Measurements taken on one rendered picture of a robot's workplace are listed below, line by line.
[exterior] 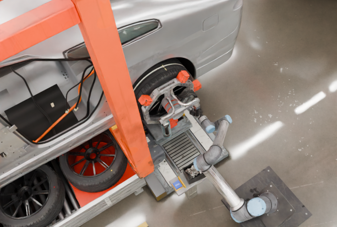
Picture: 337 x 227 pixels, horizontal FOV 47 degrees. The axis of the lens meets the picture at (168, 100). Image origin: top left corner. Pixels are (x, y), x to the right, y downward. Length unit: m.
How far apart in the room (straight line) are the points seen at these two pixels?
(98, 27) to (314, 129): 3.22
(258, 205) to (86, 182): 1.61
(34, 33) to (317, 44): 4.13
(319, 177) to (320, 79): 1.26
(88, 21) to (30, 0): 1.27
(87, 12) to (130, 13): 1.17
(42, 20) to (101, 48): 0.38
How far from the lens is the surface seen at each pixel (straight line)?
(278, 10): 5.73
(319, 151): 4.60
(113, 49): 2.18
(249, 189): 3.96
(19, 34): 1.92
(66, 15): 1.94
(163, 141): 4.29
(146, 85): 3.49
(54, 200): 3.92
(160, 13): 3.15
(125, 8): 3.08
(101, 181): 3.85
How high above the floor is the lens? 4.01
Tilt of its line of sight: 58 degrees down
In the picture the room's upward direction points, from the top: 8 degrees counter-clockwise
